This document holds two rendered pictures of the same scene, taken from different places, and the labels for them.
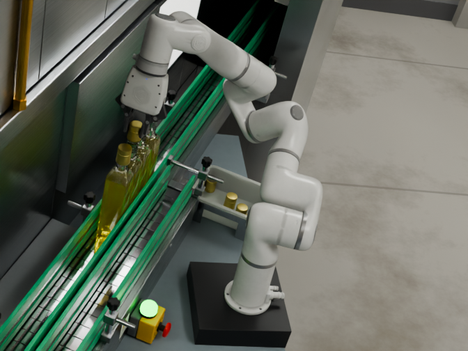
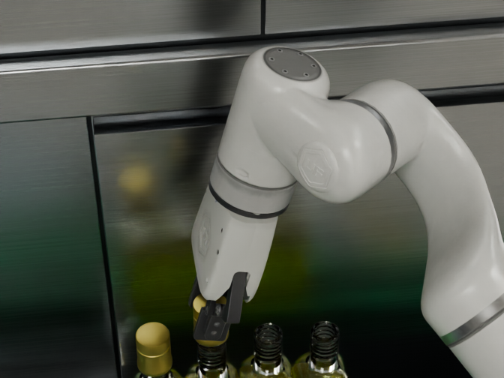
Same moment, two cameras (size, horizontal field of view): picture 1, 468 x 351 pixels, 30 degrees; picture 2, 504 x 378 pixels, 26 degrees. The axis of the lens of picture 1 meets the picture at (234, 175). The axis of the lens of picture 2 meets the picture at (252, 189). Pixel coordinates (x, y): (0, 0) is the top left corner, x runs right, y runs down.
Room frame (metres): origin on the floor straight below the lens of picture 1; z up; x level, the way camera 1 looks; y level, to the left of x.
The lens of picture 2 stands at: (1.55, -0.45, 1.96)
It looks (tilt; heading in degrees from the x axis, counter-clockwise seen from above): 40 degrees down; 73
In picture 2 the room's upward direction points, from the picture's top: straight up
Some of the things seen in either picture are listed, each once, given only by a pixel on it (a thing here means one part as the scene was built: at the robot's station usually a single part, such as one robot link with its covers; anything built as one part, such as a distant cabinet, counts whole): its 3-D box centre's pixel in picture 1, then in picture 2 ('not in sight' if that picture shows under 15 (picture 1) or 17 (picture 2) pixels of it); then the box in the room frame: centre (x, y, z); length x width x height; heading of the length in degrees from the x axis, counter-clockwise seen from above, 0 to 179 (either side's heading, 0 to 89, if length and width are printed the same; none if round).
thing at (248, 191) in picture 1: (230, 202); not in sight; (2.01, -0.01, 0.80); 0.22 x 0.17 x 0.09; 81
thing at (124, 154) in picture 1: (124, 154); (153, 349); (1.67, 0.27, 1.14); 0.04 x 0.04 x 0.04
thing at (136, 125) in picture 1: (135, 131); (210, 318); (1.73, 0.27, 1.17); 0.04 x 0.04 x 0.04
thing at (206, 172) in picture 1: (195, 173); not in sight; (1.92, 0.11, 0.95); 0.17 x 0.03 x 0.12; 81
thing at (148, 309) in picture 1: (149, 308); not in sight; (1.48, 0.11, 0.84); 0.04 x 0.04 x 0.03
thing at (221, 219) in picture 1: (221, 200); not in sight; (2.02, 0.02, 0.79); 0.27 x 0.17 x 0.08; 81
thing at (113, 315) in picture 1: (119, 324); not in sight; (1.32, 0.16, 0.94); 0.07 x 0.04 x 0.13; 81
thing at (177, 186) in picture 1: (182, 196); not in sight; (1.92, 0.12, 0.85); 0.09 x 0.04 x 0.07; 81
